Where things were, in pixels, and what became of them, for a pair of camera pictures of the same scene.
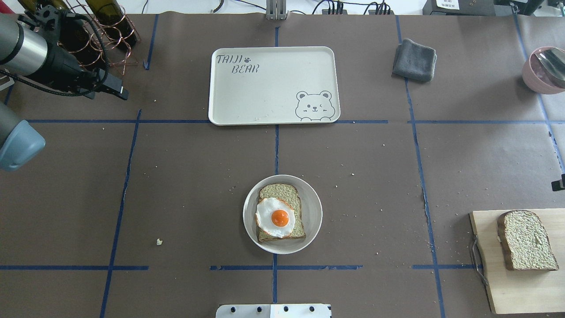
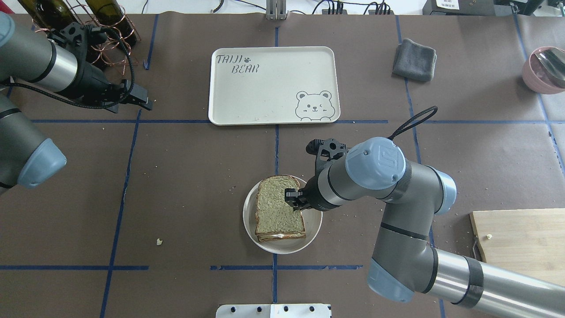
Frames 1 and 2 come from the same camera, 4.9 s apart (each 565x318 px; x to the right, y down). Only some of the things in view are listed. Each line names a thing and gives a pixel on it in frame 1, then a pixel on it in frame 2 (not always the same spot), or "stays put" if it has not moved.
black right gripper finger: [556, 185] → [328, 150]
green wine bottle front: [108, 12] stays put
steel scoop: [554, 58] stays put
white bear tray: [260, 85] stays put
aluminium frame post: [276, 10] stays put
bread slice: [526, 242] → [274, 214]
